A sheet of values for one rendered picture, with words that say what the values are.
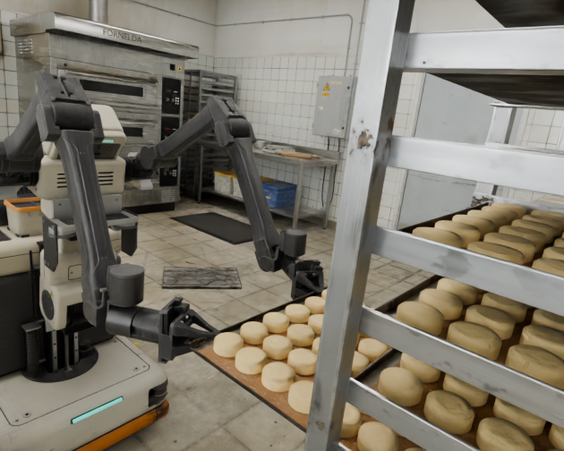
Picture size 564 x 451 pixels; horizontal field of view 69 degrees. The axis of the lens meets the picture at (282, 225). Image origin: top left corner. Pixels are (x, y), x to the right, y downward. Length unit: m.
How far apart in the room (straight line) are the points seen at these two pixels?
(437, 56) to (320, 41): 5.17
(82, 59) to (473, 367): 4.61
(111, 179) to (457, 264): 1.25
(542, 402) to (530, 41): 0.29
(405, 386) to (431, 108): 4.32
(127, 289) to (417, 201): 4.23
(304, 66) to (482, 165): 5.31
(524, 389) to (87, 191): 0.75
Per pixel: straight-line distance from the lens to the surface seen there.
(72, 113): 0.92
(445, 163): 0.39
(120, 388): 1.79
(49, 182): 1.41
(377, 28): 0.40
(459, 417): 0.50
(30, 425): 1.71
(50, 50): 4.68
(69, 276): 1.53
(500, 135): 0.81
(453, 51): 0.40
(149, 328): 0.76
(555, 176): 0.37
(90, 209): 0.86
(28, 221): 1.76
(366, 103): 0.39
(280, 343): 0.72
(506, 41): 0.39
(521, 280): 0.39
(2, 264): 1.73
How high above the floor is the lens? 1.34
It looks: 15 degrees down
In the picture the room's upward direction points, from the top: 6 degrees clockwise
